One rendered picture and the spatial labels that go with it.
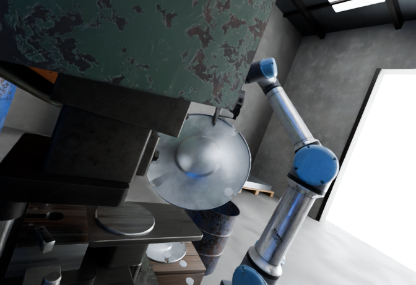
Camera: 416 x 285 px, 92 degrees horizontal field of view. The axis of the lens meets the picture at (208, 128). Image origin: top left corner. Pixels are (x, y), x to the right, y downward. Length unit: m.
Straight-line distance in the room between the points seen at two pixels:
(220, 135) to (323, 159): 0.30
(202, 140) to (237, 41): 0.36
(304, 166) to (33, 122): 3.61
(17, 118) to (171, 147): 3.37
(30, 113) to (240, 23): 3.64
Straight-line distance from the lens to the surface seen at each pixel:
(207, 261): 1.71
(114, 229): 0.45
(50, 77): 0.73
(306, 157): 0.66
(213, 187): 0.52
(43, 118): 3.79
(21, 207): 0.36
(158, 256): 1.16
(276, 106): 0.87
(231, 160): 0.56
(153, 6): 0.22
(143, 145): 0.35
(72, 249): 0.42
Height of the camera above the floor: 1.03
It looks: 1 degrees down
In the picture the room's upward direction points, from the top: 21 degrees clockwise
